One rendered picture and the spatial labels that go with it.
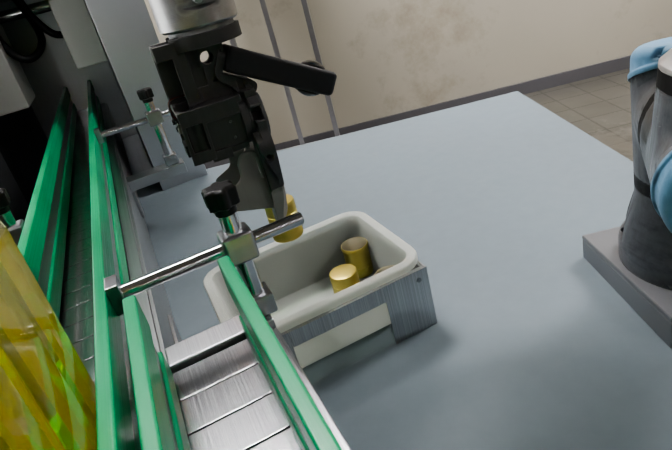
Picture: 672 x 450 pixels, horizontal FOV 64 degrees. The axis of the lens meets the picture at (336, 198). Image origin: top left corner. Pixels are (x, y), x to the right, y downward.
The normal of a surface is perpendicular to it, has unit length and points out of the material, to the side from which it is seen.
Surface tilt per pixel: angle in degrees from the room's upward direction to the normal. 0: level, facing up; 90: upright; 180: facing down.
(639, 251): 73
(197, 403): 0
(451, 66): 90
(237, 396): 0
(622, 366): 0
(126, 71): 90
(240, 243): 90
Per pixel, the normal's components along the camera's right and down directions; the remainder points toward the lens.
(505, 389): -0.23, -0.88
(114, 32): 0.40, 0.29
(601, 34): 0.07, 0.40
